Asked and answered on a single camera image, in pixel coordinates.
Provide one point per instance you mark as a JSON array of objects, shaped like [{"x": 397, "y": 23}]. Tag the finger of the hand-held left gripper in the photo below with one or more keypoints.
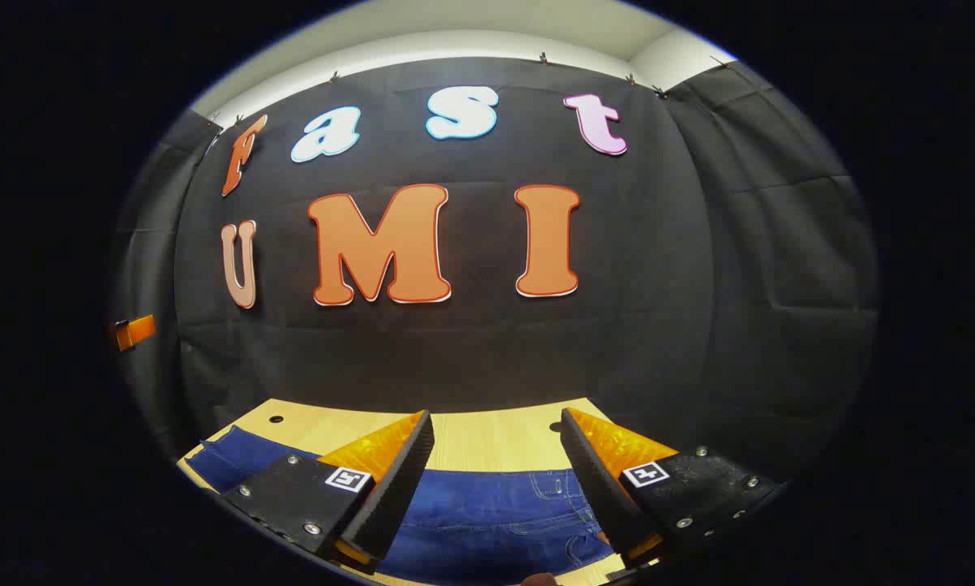
[{"x": 135, "y": 332}]

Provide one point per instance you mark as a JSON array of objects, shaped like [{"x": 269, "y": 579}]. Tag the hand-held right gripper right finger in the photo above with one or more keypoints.
[{"x": 597, "y": 488}]

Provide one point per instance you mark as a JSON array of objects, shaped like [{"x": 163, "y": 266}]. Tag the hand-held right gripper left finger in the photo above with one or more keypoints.
[{"x": 398, "y": 488}]

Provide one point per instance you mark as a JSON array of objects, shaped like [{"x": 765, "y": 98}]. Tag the blue denim jeans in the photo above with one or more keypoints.
[{"x": 487, "y": 521}]

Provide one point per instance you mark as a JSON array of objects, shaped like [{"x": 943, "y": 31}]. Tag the black backdrop cloth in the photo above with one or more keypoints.
[{"x": 471, "y": 350}]

